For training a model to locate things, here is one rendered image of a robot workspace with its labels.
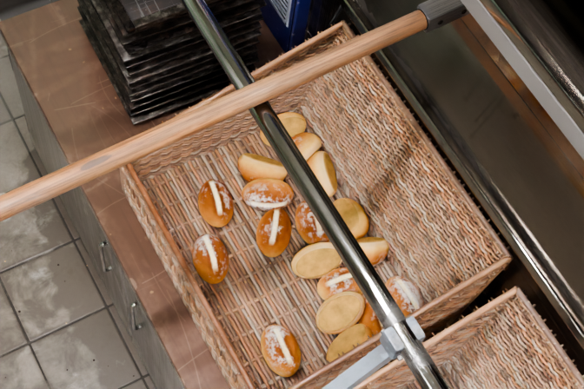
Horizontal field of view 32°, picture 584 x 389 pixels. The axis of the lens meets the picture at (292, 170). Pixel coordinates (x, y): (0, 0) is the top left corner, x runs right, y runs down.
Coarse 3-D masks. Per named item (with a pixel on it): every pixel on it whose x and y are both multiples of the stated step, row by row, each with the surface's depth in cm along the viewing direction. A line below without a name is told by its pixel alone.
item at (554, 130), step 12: (468, 24) 152; (480, 36) 150; (492, 48) 149; (504, 60) 147; (504, 72) 148; (516, 84) 147; (528, 96) 145; (540, 108) 144; (540, 120) 145; (552, 120) 142; (552, 132) 143; (564, 144) 142; (576, 156) 140; (576, 168) 142
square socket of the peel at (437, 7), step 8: (432, 0) 145; (440, 0) 145; (448, 0) 145; (456, 0) 145; (424, 8) 144; (432, 8) 144; (440, 8) 144; (448, 8) 145; (456, 8) 145; (464, 8) 146; (432, 16) 144; (440, 16) 144; (448, 16) 145; (456, 16) 147; (432, 24) 145; (440, 24) 146
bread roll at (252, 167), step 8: (240, 160) 195; (248, 160) 194; (256, 160) 194; (264, 160) 195; (272, 160) 197; (240, 168) 196; (248, 168) 194; (256, 168) 194; (264, 168) 193; (272, 168) 194; (280, 168) 194; (248, 176) 195; (256, 176) 194; (264, 176) 194; (272, 176) 194; (280, 176) 194
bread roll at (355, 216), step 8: (336, 200) 194; (344, 200) 193; (352, 200) 193; (336, 208) 193; (344, 208) 192; (352, 208) 191; (360, 208) 191; (344, 216) 191; (352, 216) 190; (360, 216) 189; (352, 224) 189; (360, 224) 189; (368, 224) 191; (352, 232) 189; (360, 232) 189
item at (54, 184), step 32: (384, 32) 142; (416, 32) 144; (320, 64) 139; (224, 96) 135; (256, 96) 136; (160, 128) 132; (192, 128) 133; (96, 160) 129; (128, 160) 130; (32, 192) 126; (64, 192) 128
